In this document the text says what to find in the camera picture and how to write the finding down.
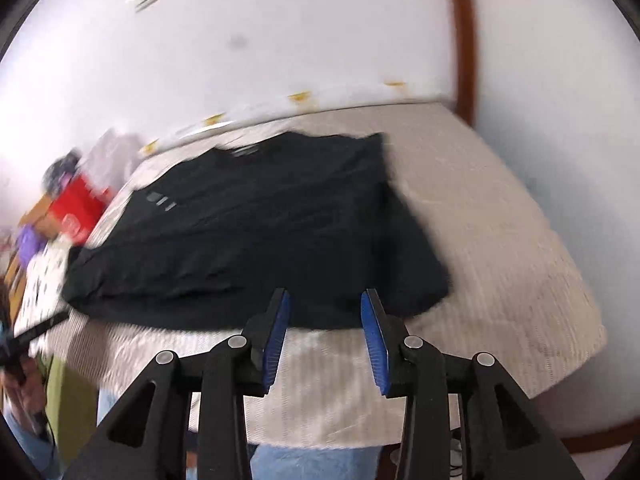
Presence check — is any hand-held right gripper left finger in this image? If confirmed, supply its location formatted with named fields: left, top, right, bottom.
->
left=62, top=287, right=292, bottom=480

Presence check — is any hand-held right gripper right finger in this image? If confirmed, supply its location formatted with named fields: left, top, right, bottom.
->
left=360, top=288, right=586, bottom=480

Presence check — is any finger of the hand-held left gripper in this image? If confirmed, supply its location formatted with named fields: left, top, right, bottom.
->
left=12, top=310, right=71, bottom=350

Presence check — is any black sweatshirt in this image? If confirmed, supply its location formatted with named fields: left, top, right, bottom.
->
left=61, top=131, right=453, bottom=333

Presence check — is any person's left hand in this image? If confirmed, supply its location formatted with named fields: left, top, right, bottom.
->
left=4, top=360, right=48, bottom=431

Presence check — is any green cloth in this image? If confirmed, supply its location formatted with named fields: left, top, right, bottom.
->
left=42, top=355, right=98, bottom=461

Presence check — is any purple cloth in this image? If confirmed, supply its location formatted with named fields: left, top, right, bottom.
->
left=15, top=225, right=46, bottom=266

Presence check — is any red paper bag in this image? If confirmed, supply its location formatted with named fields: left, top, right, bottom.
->
left=50, top=172, right=113, bottom=248

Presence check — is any striped table cover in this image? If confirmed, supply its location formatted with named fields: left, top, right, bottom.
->
left=15, top=101, right=608, bottom=448

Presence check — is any plaid cloth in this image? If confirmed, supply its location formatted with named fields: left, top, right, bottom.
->
left=42, top=149, right=83, bottom=196

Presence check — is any white plastic bag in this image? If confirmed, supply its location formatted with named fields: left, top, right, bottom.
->
left=82, top=129, right=143, bottom=196

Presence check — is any brown wooden baseboard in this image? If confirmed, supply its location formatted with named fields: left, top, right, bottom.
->
left=555, top=400, right=640, bottom=456

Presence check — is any white cloth with yellow print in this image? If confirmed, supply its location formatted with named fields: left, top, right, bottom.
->
left=140, top=80, right=441, bottom=156

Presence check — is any wooden bed frame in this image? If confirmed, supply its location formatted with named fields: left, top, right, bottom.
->
left=5, top=195, right=58, bottom=286

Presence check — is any brown wooden door frame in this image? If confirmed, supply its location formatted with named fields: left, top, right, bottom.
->
left=445, top=0, right=483, bottom=126

